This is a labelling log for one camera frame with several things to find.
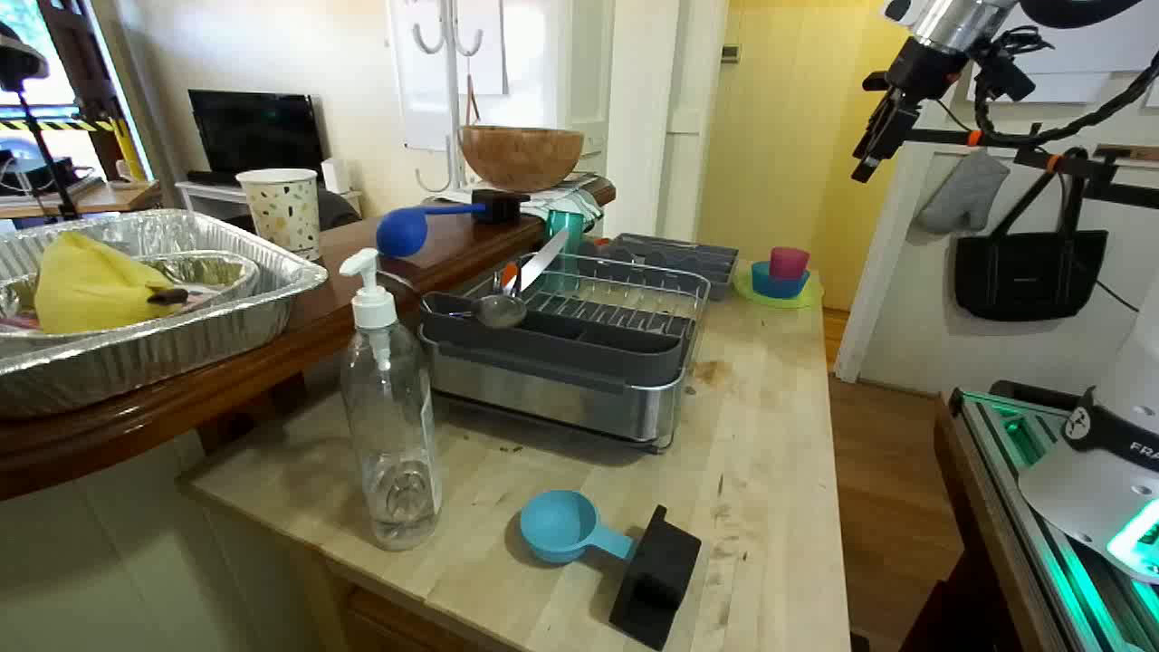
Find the patterned paper cup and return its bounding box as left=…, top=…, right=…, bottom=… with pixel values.
left=237, top=165, right=318, bottom=260

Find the blue plastic bowl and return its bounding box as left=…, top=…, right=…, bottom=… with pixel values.
left=749, top=260, right=812, bottom=301

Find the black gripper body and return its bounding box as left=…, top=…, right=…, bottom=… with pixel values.
left=852, top=38, right=965, bottom=181

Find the wooden bowl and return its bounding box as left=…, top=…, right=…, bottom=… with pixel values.
left=458, top=123, right=582, bottom=193

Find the black hanging bag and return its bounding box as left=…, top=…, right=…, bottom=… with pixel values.
left=951, top=172, right=1107, bottom=322

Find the green plastic plate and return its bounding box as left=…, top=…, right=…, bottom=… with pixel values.
left=730, top=260, right=823, bottom=312

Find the grey oven mitt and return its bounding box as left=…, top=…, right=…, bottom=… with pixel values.
left=915, top=153, right=1008, bottom=236

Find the clear soap dispenser bottle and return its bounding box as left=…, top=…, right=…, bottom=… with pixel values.
left=340, top=245, right=440, bottom=551

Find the blue ladle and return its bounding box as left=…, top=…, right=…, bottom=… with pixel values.
left=378, top=202, right=516, bottom=257

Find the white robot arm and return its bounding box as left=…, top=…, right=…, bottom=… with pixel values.
left=852, top=0, right=1159, bottom=181

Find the blue measuring scoop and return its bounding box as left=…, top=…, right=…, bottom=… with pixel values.
left=516, top=488, right=635, bottom=565

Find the yellow cloth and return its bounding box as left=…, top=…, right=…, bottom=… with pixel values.
left=33, top=231, right=170, bottom=332

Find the black plastic block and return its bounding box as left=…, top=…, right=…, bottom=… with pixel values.
left=613, top=508, right=702, bottom=649

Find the aluminium foil tray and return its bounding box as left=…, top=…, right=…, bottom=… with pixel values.
left=0, top=210, right=324, bottom=420

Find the grey dish drying rack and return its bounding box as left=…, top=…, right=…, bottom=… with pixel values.
left=421, top=253, right=710, bottom=447

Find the pink plastic cup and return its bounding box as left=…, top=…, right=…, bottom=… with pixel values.
left=766, top=245, right=812, bottom=283

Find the black monitor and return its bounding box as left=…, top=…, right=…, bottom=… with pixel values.
left=187, top=91, right=324, bottom=181

